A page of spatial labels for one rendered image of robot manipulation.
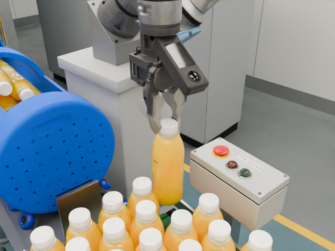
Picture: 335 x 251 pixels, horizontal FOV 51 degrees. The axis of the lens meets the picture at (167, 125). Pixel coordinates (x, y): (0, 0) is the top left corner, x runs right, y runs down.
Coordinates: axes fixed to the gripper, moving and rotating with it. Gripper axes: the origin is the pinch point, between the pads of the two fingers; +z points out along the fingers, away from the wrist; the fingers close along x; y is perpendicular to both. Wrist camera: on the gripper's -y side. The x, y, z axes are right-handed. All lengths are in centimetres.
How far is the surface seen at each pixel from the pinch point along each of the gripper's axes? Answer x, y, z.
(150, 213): 10.8, -8.4, 10.9
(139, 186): 8.1, -1.0, 10.9
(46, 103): 16.8, 18.7, -3.0
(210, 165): -7.8, -5.4, 10.6
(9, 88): 16, 51, 6
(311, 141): -201, 62, 122
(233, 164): -10.5, -9.3, 9.3
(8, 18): -17, 158, 13
